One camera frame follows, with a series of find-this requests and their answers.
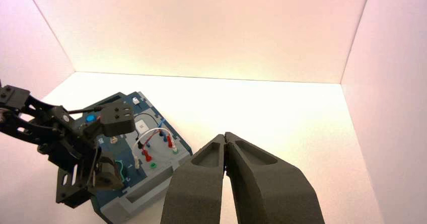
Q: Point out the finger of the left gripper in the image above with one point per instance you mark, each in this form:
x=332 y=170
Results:
x=108 y=179

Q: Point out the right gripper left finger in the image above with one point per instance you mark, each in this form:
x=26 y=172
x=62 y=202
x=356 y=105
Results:
x=196 y=195

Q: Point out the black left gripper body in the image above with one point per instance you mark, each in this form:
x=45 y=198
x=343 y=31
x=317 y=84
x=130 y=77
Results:
x=73 y=159

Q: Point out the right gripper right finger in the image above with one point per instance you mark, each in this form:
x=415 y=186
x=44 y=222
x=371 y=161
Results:
x=267 y=195

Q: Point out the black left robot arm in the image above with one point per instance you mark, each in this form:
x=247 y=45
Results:
x=30 y=115

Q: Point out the white banana plug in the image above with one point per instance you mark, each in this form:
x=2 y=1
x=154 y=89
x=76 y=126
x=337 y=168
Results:
x=175 y=146
x=136 y=160

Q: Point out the grey and blue task box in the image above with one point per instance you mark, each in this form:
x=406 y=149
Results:
x=156 y=192

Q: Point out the blue push button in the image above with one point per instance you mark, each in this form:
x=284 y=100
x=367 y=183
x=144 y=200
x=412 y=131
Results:
x=90 y=118

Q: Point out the red banana plug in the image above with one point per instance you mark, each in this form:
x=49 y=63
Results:
x=170 y=141
x=146 y=155

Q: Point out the black banana plug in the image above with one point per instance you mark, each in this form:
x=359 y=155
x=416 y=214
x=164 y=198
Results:
x=140 y=145

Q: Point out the green panel socket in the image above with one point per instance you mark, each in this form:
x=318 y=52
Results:
x=153 y=165
x=175 y=151

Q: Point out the white label plate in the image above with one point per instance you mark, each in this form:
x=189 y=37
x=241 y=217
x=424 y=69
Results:
x=142 y=125

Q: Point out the blue banana plug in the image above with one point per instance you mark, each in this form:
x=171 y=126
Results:
x=165 y=139

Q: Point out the dark navy banana plug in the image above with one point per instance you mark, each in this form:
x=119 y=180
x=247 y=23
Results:
x=161 y=134

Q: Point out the white slider cap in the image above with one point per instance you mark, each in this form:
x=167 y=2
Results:
x=135 y=100

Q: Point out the metal toggle switch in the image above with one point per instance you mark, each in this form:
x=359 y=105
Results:
x=114 y=139

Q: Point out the dark grey left wrist camera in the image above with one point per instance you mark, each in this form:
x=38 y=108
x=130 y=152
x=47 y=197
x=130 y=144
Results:
x=116 y=119

